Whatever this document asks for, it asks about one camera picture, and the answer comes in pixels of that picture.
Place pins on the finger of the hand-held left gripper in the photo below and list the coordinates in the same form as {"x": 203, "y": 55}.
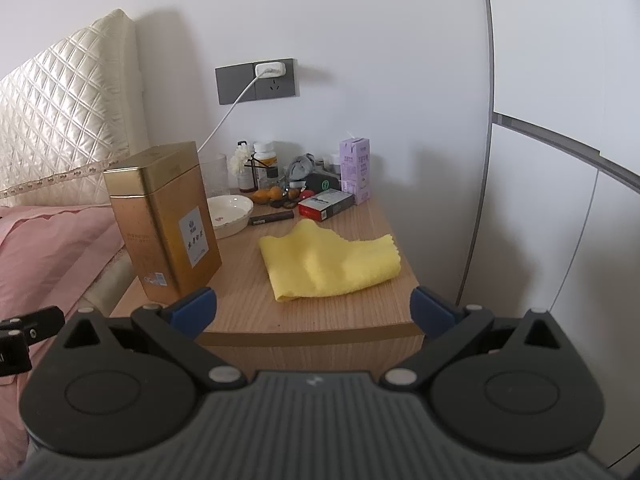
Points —
{"x": 12, "y": 355}
{"x": 42, "y": 322}

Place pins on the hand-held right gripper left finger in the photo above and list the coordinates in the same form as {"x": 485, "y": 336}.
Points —
{"x": 192, "y": 307}

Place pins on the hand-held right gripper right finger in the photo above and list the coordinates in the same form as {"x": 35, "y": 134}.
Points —
{"x": 430, "y": 310}

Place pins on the gold tin container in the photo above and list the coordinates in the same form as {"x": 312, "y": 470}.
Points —
{"x": 160, "y": 220}

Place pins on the yellow cleaning cloth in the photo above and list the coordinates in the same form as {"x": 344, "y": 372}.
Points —
{"x": 325, "y": 260}

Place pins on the pink bed sheet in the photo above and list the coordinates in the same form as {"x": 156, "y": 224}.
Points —
{"x": 45, "y": 260}

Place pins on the white ceramic bowl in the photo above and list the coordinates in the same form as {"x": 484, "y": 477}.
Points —
{"x": 227, "y": 210}

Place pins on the brown pen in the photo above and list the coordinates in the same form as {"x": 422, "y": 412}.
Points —
{"x": 270, "y": 217}

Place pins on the clear ribbed glass cup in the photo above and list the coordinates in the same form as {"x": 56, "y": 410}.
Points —
{"x": 215, "y": 180}

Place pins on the small orange fruit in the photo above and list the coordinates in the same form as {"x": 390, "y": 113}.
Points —
{"x": 260, "y": 196}
{"x": 275, "y": 193}

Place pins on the white wardrobe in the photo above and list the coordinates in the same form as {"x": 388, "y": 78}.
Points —
{"x": 540, "y": 210}

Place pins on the red and white box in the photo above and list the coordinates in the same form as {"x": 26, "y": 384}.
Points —
{"x": 325, "y": 204}

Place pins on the small bottle with white flowers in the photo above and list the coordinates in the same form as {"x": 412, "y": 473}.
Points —
{"x": 242, "y": 165}

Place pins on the purple drink carton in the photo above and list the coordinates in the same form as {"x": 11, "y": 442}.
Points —
{"x": 356, "y": 175}

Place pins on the small red ball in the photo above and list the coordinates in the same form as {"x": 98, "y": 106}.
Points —
{"x": 306, "y": 195}

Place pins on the white pill bottle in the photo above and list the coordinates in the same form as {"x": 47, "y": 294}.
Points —
{"x": 265, "y": 157}

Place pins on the black case with green mark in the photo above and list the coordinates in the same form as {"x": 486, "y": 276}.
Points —
{"x": 322, "y": 182}

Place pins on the grey crumpled cloth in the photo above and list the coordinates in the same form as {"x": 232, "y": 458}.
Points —
{"x": 300, "y": 167}

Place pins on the cream quilted pillow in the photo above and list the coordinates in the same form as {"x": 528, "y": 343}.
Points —
{"x": 60, "y": 110}

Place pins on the white charger plug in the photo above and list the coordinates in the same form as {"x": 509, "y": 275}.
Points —
{"x": 269, "y": 70}

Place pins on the cream bed frame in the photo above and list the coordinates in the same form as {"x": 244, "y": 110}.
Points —
{"x": 107, "y": 285}

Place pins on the grey wall socket panel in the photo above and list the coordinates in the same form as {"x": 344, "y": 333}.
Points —
{"x": 225, "y": 80}

